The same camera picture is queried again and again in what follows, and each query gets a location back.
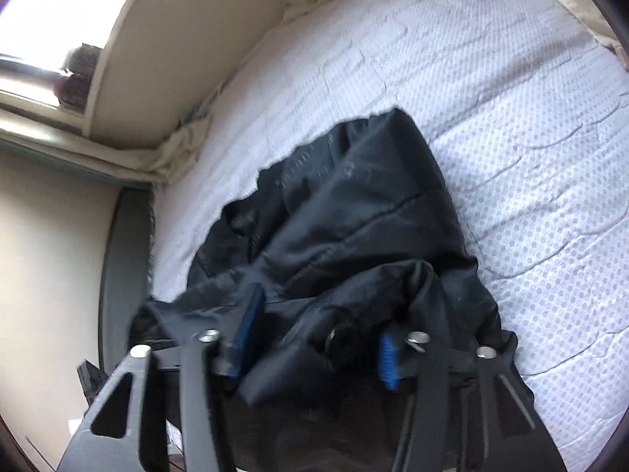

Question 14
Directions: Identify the white quilted bed cover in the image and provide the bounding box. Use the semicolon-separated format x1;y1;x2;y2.
147;0;629;472

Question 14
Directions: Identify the grey bed frame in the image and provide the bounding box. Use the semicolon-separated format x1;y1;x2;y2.
98;186;156;371

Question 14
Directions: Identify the window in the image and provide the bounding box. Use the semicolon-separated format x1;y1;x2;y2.
0;0;144;111

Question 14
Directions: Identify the dark navy buttoned jacket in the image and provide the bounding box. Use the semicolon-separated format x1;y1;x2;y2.
130;108;536;472

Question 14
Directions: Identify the cream cloth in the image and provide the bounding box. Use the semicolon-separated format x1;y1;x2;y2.
516;0;629;70

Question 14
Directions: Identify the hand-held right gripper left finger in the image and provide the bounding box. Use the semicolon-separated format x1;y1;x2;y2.
56;282;269;472

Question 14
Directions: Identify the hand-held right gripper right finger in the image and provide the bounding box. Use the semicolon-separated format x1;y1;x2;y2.
377;329;539;472

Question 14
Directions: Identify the dark jar with pink lid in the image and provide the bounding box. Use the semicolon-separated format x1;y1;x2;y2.
53;75;92;109
64;45;102;77

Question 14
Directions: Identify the small dark object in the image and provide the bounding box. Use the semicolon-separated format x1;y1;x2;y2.
76;360;110;405

